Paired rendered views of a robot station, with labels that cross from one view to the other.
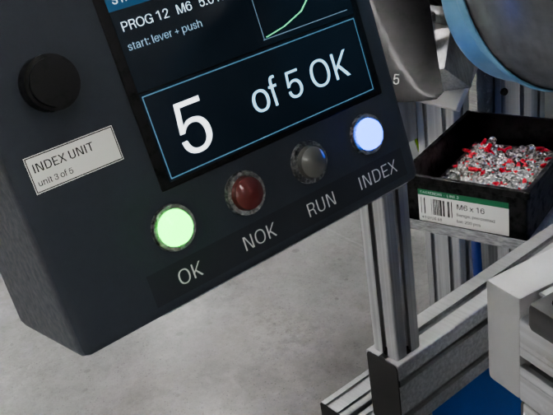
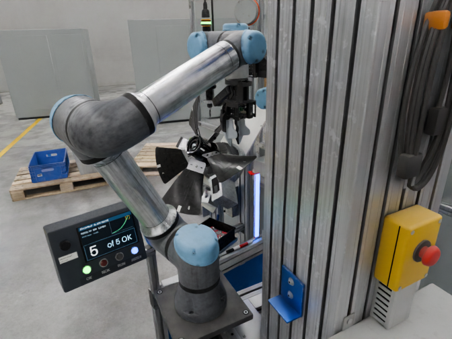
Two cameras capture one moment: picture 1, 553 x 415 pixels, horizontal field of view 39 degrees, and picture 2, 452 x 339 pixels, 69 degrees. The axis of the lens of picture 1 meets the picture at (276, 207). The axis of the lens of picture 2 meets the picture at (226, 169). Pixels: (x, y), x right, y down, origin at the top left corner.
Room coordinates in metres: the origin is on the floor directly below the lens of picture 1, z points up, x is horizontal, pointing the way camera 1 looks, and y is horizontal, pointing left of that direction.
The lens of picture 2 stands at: (-0.41, -0.35, 1.76)
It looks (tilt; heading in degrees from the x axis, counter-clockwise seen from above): 23 degrees down; 358
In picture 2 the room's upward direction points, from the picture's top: 2 degrees counter-clockwise
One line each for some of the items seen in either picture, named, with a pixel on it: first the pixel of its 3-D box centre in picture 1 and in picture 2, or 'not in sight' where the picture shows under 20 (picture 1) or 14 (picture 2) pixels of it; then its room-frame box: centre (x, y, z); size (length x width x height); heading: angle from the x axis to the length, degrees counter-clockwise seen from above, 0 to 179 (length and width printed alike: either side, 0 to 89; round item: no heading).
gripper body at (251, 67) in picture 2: not in sight; (261, 65); (0.96, -0.54, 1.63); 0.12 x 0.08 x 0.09; 45
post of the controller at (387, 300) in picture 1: (388, 256); (152, 268); (0.58, -0.09, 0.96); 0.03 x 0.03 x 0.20; 35
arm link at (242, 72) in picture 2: not in sight; (237, 72); (0.60, -0.41, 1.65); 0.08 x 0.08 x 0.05
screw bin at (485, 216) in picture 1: (494, 170); (208, 237); (0.92, -0.29, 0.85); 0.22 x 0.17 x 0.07; 140
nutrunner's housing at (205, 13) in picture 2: not in sight; (207, 57); (1.17, -0.32, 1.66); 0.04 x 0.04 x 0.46
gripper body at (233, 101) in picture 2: not in sight; (238, 99); (0.59, -0.42, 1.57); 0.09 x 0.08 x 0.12; 35
